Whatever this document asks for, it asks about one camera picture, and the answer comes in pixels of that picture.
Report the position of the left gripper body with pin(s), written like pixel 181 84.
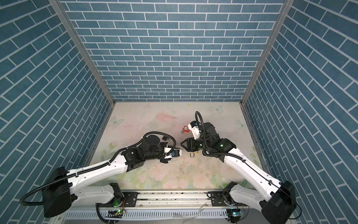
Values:
pixel 154 156

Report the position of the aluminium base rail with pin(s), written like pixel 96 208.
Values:
pixel 101 203

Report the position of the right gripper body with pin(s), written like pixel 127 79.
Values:
pixel 202 144

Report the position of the red padlock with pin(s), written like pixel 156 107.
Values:
pixel 185 129

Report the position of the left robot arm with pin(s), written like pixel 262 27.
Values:
pixel 64 188

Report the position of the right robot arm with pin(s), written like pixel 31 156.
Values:
pixel 251 173

